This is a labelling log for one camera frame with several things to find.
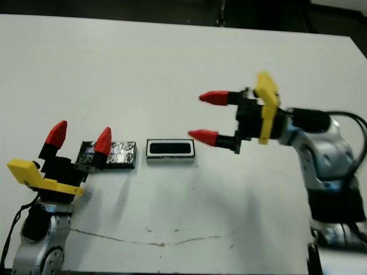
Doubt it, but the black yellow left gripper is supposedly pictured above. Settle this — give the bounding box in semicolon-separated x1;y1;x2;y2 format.
7;120;112;205

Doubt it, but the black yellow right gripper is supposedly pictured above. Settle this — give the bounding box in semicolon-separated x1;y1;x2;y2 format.
188;71;288;156

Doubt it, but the black speckled box lid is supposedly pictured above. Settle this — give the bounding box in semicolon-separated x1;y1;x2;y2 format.
76;140;138;171

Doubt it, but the small black camera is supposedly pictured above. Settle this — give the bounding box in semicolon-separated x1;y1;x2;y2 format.
149;141;193;157

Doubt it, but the white furniture panel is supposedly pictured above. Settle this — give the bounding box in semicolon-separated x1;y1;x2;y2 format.
311;0;367;12

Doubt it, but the white camera box base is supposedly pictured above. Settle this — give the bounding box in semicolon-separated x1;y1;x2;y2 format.
145;138;198;165

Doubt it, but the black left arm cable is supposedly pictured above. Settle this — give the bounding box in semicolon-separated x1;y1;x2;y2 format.
0;197;41;269

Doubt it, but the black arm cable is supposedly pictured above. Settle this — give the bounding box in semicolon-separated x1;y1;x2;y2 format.
326;110;367;230
0;197;41;269

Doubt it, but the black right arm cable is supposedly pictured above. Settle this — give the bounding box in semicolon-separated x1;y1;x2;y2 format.
326;110;367;230

